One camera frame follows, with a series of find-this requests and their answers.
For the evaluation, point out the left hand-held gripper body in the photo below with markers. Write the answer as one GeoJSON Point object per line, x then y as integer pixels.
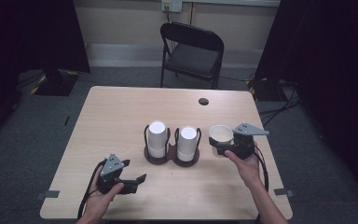
{"type": "Point", "coordinates": [112, 168]}

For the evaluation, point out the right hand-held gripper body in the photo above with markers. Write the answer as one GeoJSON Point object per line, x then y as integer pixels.
{"type": "Point", "coordinates": [245, 143]}

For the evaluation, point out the single white paper cup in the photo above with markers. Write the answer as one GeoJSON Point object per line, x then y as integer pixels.
{"type": "Point", "coordinates": [220, 133]}

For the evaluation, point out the stack of white paper cups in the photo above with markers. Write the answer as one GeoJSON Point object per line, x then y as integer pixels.
{"type": "Point", "coordinates": [157, 137]}
{"type": "Point", "coordinates": [188, 143]}

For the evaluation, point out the person's right hand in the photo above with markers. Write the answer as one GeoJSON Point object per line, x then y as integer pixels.
{"type": "Point", "coordinates": [245, 169]}

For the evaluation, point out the person's left hand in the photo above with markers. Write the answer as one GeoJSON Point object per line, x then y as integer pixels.
{"type": "Point", "coordinates": [101, 200]}

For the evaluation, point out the black floor box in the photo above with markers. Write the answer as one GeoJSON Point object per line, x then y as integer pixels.
{"type": "Point", "coordinates": [262, 90]}

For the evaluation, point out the grey tape strip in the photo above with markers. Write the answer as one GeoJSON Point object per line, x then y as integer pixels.
{"type": "Point", "coordinates": [48, 194]}
{"type": "Point", "coordinates": [283, 192]}

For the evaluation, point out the black folding chair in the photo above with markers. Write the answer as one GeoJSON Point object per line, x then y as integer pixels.
{"type": "Point", "coordinates": [192, 59]}

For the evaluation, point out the black stand base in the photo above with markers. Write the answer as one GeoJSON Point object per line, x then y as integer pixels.
{"type": "Point", "coordinates": [57, 82]}

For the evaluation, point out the black curtain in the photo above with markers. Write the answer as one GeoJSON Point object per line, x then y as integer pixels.
{"type": "Point", "coordinates": [28, 34]}
{"type": "Point", "coordinates": [329, 62]}

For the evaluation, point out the white wall outlet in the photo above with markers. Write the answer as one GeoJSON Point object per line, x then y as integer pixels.
{"type": "Point", "coordinates": [172, 5]}

